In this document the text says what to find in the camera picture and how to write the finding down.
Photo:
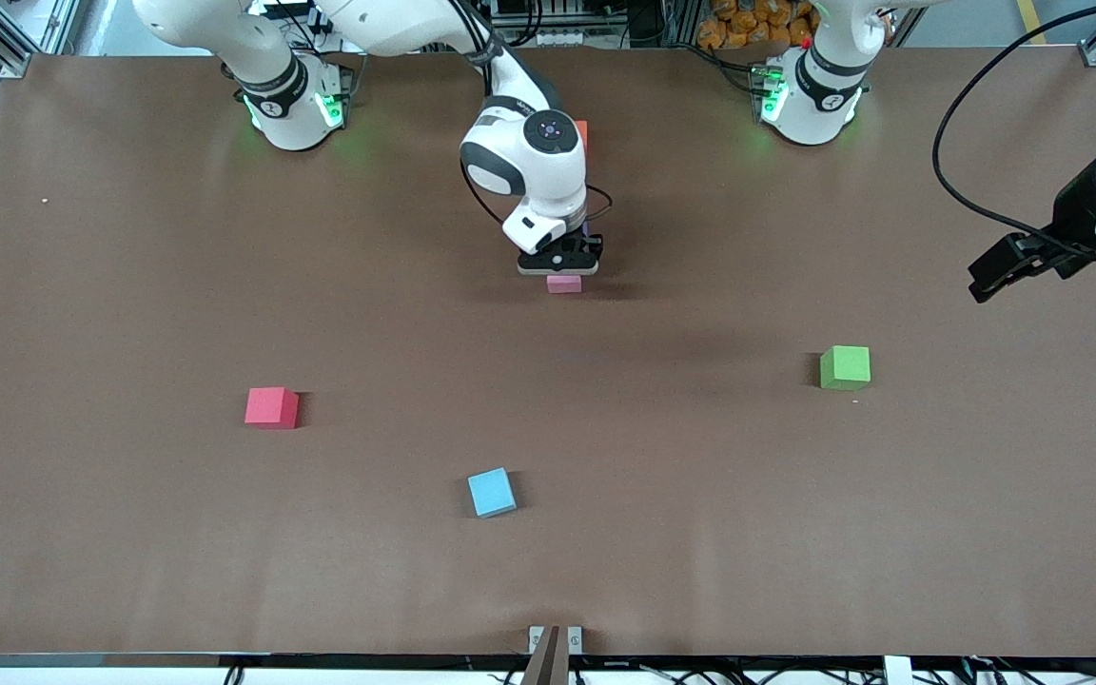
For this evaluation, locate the orange snack bag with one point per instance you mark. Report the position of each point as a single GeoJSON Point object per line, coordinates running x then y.
{"type": "Point", "coordinates": [748, 24]}

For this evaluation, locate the blue foam block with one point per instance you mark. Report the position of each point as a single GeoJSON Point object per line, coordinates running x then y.
{"type": "Point", "coordinates": [492, 492]}

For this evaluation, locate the silver metal bracket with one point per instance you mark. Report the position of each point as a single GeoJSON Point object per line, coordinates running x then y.
{"type": "Point", "coordinates": [536, 639]}

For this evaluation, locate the green foam block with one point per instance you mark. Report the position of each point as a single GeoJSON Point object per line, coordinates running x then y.
{"type": "Point", "coordinates": [845, 367]}

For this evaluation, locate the pink foam block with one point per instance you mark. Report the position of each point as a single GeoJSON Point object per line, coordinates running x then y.
{"type": "Point", "coordinates": [564, 283]}

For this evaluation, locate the grey equipment rack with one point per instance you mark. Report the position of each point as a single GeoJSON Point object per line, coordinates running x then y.
{"type": "Point", "coordinates": [548, 38]}

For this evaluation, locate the orange foam block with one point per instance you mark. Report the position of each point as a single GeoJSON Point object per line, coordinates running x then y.
{"type": "Point", "coordinates": [582, 133]}

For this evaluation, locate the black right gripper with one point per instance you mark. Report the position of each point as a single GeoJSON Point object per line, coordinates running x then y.
{"type": "Point", "coordinates": [594, 244]}

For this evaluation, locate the red foam block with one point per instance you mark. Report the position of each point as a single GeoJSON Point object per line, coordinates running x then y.
{"type": "Point", "coordinates": [272, 407]}

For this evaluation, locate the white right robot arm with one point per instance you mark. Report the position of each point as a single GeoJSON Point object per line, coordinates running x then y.
{"type": "Point", "coordinates": [519, 171]}

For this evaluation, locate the brown post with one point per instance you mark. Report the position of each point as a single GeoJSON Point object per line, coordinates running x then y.
{"type": "Point", "coordinates": [548, 666]}

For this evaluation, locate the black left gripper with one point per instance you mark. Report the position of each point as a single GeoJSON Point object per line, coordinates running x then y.
{"type": "Point", "coordinates": [1069, 221]}

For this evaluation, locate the white power strip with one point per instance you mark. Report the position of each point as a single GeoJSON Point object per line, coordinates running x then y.
{"type": "Point", "coordinates": [343, 16]}

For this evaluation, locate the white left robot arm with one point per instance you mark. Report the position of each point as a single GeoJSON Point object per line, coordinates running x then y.
{"type": "Point", "coordinates": [814, 95]}

